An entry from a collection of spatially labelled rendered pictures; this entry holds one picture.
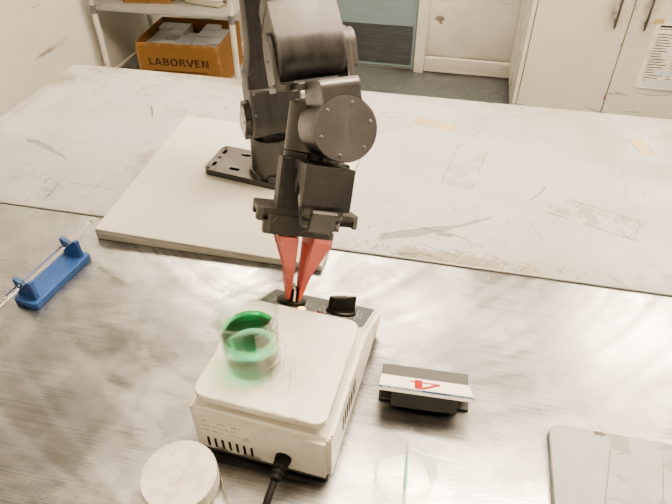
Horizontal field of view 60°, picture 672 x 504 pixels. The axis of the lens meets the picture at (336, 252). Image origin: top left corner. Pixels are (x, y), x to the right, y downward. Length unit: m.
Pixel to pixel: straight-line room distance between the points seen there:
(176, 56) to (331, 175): 2.37
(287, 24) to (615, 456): 0.50
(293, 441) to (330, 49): 0.35
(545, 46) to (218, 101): 2.01
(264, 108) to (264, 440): 0.43
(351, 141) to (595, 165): 0.59
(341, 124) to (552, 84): 2.53
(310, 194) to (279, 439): 0.21
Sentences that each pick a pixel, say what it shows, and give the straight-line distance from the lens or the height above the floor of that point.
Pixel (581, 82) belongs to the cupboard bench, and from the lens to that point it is 3.01.
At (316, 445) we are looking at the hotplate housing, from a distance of 0.51.
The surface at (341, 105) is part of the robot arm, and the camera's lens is 0.50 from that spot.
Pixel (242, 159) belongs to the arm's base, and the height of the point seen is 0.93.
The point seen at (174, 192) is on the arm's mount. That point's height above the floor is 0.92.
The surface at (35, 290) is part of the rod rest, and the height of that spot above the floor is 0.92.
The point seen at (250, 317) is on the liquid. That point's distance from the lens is 0.51.
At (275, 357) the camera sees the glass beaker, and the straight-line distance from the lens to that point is 0.50.
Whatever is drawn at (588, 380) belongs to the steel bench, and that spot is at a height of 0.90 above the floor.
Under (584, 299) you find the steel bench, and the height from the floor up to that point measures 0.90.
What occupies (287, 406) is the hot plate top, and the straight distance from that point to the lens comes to 0.50.
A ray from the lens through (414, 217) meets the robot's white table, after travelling 0.83.
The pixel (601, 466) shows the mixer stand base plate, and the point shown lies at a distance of 0.61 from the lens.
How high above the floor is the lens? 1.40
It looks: 40 degrees down
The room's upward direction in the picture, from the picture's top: straight up
